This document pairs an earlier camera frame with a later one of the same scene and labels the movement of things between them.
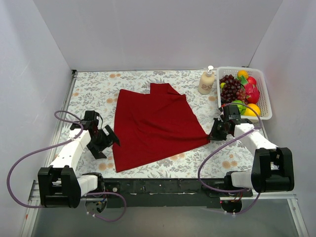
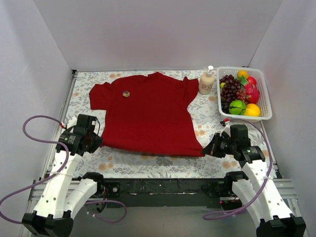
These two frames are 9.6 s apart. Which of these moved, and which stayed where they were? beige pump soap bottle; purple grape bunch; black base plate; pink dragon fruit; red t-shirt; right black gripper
Moved: right black gripper; red t-shirt
Stayed: black base plate; purple grape bunch; beige pump soap bottle; pink dragon fruit
